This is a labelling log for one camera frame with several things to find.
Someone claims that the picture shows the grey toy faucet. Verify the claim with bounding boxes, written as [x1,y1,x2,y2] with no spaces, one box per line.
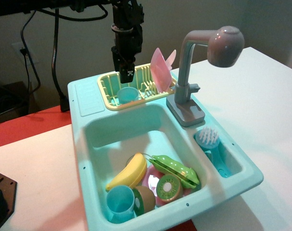
[166,26,244,127]

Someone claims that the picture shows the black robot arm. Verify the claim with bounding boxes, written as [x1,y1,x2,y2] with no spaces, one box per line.
[0,0,144,84]

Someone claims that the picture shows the pink toy plate in sink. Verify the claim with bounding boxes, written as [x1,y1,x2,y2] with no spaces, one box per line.
[142,165,192,206]

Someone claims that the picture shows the green toy pea pod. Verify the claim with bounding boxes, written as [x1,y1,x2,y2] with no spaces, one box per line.
[148,155,201,189]

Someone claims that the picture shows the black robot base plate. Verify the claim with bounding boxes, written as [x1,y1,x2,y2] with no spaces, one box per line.
[0,173,17,228]

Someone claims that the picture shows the pink toy plate back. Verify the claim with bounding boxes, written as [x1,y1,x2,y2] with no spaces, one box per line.
[165,50,177,71]

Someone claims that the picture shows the blue toy cup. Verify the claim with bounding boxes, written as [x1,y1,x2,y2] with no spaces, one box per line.
[106,185,135,224]
[117,87,139,104]

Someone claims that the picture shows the white wall outlet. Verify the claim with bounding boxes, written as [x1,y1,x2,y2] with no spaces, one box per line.
[11,42,39,66]

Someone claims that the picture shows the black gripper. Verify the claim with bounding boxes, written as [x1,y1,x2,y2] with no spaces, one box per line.
[111,24,143,83]

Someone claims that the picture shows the black power cable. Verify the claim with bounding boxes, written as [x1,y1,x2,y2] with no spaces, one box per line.
[20,9,41,97]

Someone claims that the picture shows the yellow toy banana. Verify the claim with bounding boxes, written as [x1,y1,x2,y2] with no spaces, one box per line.
[105,153,147,192]

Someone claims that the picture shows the blue toy cup in sink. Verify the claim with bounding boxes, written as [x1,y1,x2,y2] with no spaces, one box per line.
[106,185,135,224]

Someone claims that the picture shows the toy kiwi half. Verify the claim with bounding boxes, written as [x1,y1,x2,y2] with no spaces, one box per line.
[133,186,156,216]
[156,174,183,203]

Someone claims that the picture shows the teal toy sink unit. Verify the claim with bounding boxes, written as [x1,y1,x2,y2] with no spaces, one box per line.
[68,76,263,231]

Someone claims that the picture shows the toy kiwi half left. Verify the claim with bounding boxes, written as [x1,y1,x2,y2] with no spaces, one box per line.
[133,186,156,216]

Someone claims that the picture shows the blue dish brush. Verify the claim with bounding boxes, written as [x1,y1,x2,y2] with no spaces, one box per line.
[194,127,231,178]

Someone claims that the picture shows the toy kiwi half right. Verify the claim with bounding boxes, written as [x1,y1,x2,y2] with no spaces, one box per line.
[156,174,183,203]

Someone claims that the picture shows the pink toy plate front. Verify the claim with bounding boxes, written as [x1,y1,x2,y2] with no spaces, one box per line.
[150,48,172,93]

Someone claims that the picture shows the yellow dish drying rack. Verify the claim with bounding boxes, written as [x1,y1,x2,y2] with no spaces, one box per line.
[97,63,178,111]

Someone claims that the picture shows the black flexible hose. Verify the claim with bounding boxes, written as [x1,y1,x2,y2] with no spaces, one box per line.
[51,7,70,113]

